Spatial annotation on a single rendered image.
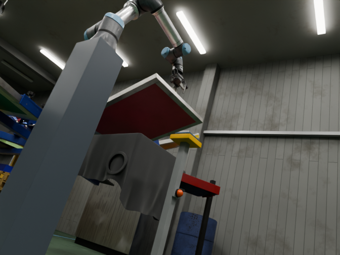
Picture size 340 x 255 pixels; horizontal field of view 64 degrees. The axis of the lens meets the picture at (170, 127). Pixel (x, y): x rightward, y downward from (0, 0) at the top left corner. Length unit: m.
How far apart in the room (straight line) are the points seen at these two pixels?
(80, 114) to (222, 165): 4.58
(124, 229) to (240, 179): 2.30
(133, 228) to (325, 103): 4.08
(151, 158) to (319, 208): 3.75
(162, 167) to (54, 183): 0.76
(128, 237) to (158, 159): 3.04
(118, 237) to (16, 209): 3.70
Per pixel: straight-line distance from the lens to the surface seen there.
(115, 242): 4.80
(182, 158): 1.43
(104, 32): 1.49
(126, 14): 1.83
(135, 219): 4.63
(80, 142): 1.24
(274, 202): 5.12
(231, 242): 5.18
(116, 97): 1.84
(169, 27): 1.89
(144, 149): 1.61
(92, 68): 1.31
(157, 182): 1.71
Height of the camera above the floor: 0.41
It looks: 23 degrees up
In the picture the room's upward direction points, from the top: 16 degrees clockwise
